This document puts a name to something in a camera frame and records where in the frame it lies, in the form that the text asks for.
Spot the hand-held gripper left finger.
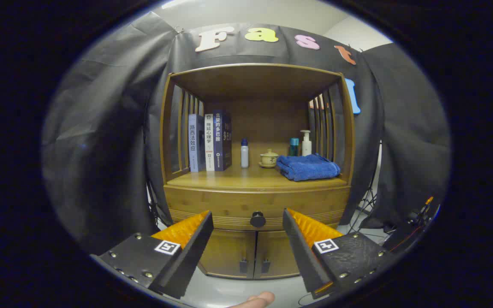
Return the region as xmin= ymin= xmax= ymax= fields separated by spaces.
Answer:
xmin=90 ymin=210 xmax=214 ymax=299

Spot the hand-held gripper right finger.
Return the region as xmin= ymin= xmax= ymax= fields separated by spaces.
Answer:
xmin=282 ymin=208 xmax=397 ymax=299

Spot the wooden drawer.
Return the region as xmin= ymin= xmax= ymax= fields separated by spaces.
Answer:
xmin=164 ymin=187 xmax=351 ymax=231

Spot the wooden cabinet door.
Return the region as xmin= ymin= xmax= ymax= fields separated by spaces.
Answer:
xmin=198 ymin=230 xmax=258 ymax=278
xmin=254 ymin=230 xmax=303 ymax=278

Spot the wooden countertop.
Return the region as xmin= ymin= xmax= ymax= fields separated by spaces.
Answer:
xmin=166 ymin=165 xmax=349 ymax=191

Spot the wooden cabinet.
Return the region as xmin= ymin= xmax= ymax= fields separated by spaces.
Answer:
xmin=160 ymin=63 xmax=356 ymax=279

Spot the black tripod stand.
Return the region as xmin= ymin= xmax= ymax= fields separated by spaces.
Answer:
xmin=349 ymin=180 xmax=387 ymax=230

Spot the blue folded towel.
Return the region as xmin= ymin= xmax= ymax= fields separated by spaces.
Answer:
xmin=276 ymin=154 xmax=341 ymax=182

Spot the beige lidded tea cup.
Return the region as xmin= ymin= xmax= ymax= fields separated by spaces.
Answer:
xmin=258 ymin=149 xmax=279 ymax=169

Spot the white pump bottle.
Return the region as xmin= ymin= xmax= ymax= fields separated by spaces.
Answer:
xmin=300 ymin=130 xmax=312 ymax=156

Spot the grey book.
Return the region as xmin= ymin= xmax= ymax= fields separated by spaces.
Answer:
xmin=188 ymin=114 xmax=206 ymax=172

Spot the white spine book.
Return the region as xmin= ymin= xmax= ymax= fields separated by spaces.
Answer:
xmin=204 ymin=113 xmax=215 ymax=172

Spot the dark blue book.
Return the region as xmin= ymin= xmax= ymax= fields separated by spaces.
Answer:
xmin=213 ymin=110 xmax=232 ymax=172

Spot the black device with orange tip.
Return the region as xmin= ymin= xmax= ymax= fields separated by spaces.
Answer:
xmin=405 ymin=196 xmax=440 ymax=229

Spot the black backdrop cloth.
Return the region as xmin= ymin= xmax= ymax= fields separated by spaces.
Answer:
xmin=41 ymin=11 xmax=451 ymax=257

